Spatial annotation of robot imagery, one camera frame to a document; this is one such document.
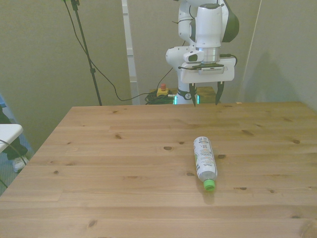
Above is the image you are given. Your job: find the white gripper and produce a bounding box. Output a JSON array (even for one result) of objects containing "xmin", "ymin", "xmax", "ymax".
[{"xmin": 180, "ymin": 57, "xmax": 235, "ymax": 108}]

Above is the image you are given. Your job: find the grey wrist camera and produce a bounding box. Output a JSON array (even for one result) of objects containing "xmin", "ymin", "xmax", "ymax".
[{"xmin": 192, "ymin": 63, "xmax": 226, "ymax": 75}]

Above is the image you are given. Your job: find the green coiled cable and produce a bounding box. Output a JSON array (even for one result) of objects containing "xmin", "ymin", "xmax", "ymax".
[{"xmin": 145, "ymin": 93, "xmax": 178, "ymax": 106}]

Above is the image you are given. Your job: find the white vertical door trim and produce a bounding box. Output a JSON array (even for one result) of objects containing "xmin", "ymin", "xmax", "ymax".
[{"xmin": 121, "ymin": 0, "xmax": 141, "ymax": 106}]

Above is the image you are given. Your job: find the black tripod stand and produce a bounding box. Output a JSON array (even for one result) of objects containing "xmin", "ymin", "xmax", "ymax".
[{"xmin": 61, "ymin": 0, "xmax": 104, "ymax": 107}]

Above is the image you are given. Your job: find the yellow emergency stop button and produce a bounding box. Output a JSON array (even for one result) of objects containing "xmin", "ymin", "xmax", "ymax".
[{"xmin": 156, "ymin": 83, "xmax": 170, "ymax": 98}]

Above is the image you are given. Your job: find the thin white hanging cord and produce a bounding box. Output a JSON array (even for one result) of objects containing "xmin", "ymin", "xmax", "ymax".
[{"xmin": 237, "ymin": 0, "xmax": 263, "ymax": 103}]

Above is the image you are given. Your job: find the white shoe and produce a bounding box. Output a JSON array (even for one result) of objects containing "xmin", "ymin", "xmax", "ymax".
[{"xmin": 12, "ymin": 155, "xmax": 30, "ymax": 174}]

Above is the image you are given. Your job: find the white side table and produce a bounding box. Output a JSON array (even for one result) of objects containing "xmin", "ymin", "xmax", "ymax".
[{"xmin": 0, "ymin": 123, "xmax": 24, "ymax": 155}]

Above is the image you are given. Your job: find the black tripod cable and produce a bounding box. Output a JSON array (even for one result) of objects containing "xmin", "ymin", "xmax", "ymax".
[{"xmin": 63, "ymin": 0, "xmax": 159, "ymax": 102}]

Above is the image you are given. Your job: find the water bottle with green cap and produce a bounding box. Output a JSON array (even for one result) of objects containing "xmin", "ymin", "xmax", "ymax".
[{"xmin": 193, "ymin": 135, "xmax": 219, "ymax": 193}]

